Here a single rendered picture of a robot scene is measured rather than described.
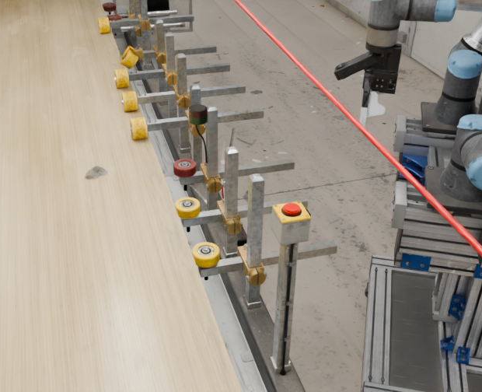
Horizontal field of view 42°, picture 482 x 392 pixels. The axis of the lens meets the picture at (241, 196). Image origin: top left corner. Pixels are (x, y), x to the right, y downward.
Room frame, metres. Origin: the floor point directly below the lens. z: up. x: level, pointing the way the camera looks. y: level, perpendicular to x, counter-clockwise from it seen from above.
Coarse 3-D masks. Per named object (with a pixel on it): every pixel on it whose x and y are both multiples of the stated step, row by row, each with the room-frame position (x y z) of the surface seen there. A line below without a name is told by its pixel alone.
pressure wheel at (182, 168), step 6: (180, 162) 1.95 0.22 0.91; (186, 162) 1.95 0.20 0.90; (192, 162) 1.94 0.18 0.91; (174, 168) 1.91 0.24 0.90; (180, 168) 1.90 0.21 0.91; (186, 168) 1.90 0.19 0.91; (192, 168) 1.91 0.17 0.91; (180, 174) 1.89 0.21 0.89; (186, 174) 1.89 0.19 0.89; (192, 174) 1.90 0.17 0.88; (186, 186) 1.93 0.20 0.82
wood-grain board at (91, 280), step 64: (64, 0) 3.92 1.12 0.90; (0, 64) 2.85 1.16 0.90; (64, 64) 2.87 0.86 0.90; (0, 128) 2.19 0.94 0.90; (64, 128) 2.20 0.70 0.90; (128, 128) 2.21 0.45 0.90; (0, 192) 1.73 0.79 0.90; (64, 192) 1.74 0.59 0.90; (128, 192) 1.75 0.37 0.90; (0, 256) 1.40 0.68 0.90; (64, 256) 1.41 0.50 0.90; (128, 256) 1.41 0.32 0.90; (192, 256) 1.42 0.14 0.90; (0, 320) 1.15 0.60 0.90; (64, 320) 1.15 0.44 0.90; (128, 320) 1.15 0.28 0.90; (192, 320) 1.16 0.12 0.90; (0, 384) 0.95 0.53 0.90; (64, 384) 0.95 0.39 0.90; (128, 384) 0.95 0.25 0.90; (192, 384) 0.96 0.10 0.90
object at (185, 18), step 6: (150, 18) 3.41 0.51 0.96; (156, 18) 3.41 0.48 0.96; (162, 18) 3.41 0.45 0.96; (168, 18) 3.42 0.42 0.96; (174, 18) 3.43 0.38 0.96; (180, 18) 3.44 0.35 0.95; (186, 18) 3.45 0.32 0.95; (192, 18) 3.46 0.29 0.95; (114, 24) 3.33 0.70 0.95; (120, 24) 3.34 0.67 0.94; (126, 24) 3.35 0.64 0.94; (132, 24) 3.36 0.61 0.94; (138, 24) 3.37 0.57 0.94
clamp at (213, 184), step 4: (200, 164) 1.99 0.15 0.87; (200, 168) 1.99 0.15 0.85; (204, 168) 1.96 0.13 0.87; (204, 172) 1.94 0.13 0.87; (204, 176) 1.92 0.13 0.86; (204, 180) 1.92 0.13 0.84; (208, 180) 1.89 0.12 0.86; (212, 180) 1.88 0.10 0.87; (216, 180) 1.88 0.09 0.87; (220, 180) 1.90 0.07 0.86; (204, 184) 1.92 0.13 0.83; (208, 184) 1.88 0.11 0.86; (212, 184) 1.87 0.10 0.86; (216, 184) 1.88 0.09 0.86; (220, 184) 1.88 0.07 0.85; (208, 188) 1.87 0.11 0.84; (212, 188) 1.87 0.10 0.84; (216, 188) 1.88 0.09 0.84; (220, 188) 1.88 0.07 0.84; (212, 192) 1.87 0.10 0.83; (216, 192) 1.88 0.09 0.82
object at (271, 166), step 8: (280, 160) 2.05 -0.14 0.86; (288, 160) 2.05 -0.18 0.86; (224, 168) 1.98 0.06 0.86; (240, 168) 1.99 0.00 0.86; (248, 168) 1.99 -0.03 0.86; (256, 168) 1.99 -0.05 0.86; (264, 168) 2.00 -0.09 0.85; (272, 168) 2.01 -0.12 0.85; (280, 168) 2.02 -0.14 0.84; (288, 168) 2.03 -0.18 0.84; (192, 176) 1.93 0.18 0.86; (200, 176) 1.93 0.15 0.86; (224, 176) 1.96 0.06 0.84; (240, 176) 1.98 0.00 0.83; (184, 184) 1.93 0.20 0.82
